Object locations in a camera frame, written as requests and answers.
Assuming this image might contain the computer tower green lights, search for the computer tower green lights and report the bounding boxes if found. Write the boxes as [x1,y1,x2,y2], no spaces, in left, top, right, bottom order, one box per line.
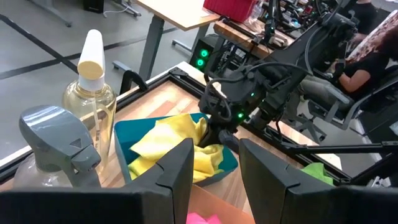
[188,33,222,75]

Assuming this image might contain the blue plastic basket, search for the blue plastic basket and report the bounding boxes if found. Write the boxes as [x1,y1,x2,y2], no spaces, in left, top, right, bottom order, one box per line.
[114,112,239,188]

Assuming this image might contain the gray office chair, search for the gray office chair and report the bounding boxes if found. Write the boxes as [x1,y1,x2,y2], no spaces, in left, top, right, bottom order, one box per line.
[291,67,398,144]

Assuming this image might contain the spray bottle gray trigger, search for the spray bottle gray trigger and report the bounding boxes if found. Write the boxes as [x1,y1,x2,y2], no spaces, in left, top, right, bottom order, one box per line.
[12,105,103,189]

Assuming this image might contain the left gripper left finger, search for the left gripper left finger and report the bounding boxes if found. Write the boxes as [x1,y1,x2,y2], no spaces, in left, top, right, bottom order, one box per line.
[124,138,195,224]

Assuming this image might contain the black aluminium table frame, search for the black aluminium table frame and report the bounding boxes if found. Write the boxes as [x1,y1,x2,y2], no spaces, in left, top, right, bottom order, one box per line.
[0,66,398,188]

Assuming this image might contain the pink microfiber towel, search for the pink microfiber towel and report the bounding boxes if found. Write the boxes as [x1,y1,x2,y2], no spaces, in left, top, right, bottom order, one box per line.
[185,212,223,224]

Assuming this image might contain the person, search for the person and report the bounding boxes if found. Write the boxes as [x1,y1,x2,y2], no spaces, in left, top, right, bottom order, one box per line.
[341,0,379,43]
[298,24,398,105]

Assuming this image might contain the yellow microfiber towel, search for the yellow microfiber towel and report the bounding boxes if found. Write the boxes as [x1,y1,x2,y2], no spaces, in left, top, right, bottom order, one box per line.
[129,113,208,162]
[127,143,225,184]

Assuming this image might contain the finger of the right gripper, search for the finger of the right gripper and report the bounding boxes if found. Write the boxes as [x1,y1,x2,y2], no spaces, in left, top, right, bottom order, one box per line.
[198,123,222,149]
[217,129,241,154]

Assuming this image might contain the black frame clamp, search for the black frame clamp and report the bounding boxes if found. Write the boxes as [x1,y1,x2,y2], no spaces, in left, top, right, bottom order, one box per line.
[119,69,150,96]

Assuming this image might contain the green microfiber towel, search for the green microfiber towel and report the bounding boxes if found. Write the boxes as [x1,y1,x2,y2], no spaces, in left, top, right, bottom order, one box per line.
[300,162,335,187]

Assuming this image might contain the wooden top workbench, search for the wooden top workbench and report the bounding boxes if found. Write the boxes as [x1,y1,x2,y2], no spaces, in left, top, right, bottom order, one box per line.
[213,19,296,60]

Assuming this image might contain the light top desk gray legs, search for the light top desk gray legs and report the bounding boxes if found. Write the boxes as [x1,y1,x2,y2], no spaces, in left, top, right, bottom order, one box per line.
[111,0,222,82]

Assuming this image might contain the spray bottle white trigger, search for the spray bottle white trigger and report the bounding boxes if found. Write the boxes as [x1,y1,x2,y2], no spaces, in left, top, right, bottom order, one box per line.
[61,29,118,175]

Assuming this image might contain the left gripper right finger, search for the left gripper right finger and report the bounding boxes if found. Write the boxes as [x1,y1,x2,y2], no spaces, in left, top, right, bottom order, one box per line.
[238,138,338,224]

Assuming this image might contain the black box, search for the black box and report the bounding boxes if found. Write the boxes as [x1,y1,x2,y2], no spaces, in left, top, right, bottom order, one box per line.
[81,0,105,14]

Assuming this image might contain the red storage bin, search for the red storage bin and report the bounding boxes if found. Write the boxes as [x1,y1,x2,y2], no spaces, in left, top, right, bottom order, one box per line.
[203,0,259,23]

